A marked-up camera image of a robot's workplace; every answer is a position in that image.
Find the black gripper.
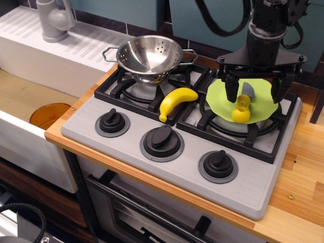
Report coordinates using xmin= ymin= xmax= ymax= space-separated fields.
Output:
xmin=217 ymin=24 xmax=307 ymax=103

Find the yellow toy banana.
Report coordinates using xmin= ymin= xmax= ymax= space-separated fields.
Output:
xmin=159 ymin=88 xmax=198 ymax=123

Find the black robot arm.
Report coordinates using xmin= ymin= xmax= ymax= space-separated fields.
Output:
xmin=217 ymin=1 xmax=310 ymax=103

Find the light green plate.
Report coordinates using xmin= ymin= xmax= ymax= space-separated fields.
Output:
xmin=206 ymin=78 xmax=278 ymax=124

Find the right black burner grate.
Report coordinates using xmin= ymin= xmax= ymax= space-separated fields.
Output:
xmin=176 ymin=70 xmax=302 ymax=164

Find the black burner grate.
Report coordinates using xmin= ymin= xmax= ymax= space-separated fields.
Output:
xmin=176 ymin=70 xmax=302 ymax=164
xmin=94 ymin=64 xmax=210 ymax=121

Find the right black stove knob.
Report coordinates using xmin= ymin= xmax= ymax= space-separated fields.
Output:
xmin=198 ymin=150 xmax=238 ymax=184

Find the black stove knob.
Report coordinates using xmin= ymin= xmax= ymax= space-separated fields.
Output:
xmin=95 ymin=108 xmax=131 ymax=138
xmin=198 ymin=150 xmax=238 ymax=184
xmin=140 ymin=125 xmax=185 ymax=163

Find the grey toy stove top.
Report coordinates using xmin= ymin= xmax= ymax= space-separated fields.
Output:
xmin=60 ymin=62 xmax=303 ymax=220

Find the steel colander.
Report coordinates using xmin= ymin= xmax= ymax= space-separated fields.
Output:
xmin=102 ymin=35 xmax=198 ymax=86

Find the middle black stove knob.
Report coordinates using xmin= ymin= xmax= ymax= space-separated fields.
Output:
xmin=140 ymin=125 xmax=185 ymax=163

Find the left black burner grate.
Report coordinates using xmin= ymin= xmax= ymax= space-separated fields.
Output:
xmin=94 ymin=64 xmax=210 ymax=121

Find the left black stove knob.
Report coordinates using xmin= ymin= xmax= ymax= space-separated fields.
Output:
xmin=95 ymin=108 xmax=131 ymax=138

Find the toy oven door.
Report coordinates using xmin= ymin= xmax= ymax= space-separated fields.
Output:
xmin=84 ymin=171 xmax=262 ymax=242

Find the grey toy faucet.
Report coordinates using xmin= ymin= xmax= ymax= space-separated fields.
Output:
xmin=36 ymin=0 xmax=75 ymax=43

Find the orange plastic bowl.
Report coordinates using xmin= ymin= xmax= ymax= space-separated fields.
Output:
xmin=29 ymin=103 xmax=71 ymax=130

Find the white toy sink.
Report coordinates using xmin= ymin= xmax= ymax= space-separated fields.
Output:
xmin=1 ymin=6 xmax=130 ymax=193

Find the yellow handled toy knife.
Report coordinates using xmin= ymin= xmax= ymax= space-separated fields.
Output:
xmin=231 ymin=82 xmax=255 ymax=124

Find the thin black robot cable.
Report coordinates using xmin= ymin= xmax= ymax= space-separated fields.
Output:
xmin=280 ymin=21 xmax=304 ymax=50

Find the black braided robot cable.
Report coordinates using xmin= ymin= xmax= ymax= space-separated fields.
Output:
xmin=194 ymin=0 xmax=253 ymax=36

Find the black oven door handle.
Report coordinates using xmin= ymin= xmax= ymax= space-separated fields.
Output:
xmin=86 ymin=170 xmax=211 ymax=242

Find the black braided cable foreground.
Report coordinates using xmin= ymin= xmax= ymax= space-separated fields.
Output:
xmin=0 ymin=202 xmax=47 ymax=243

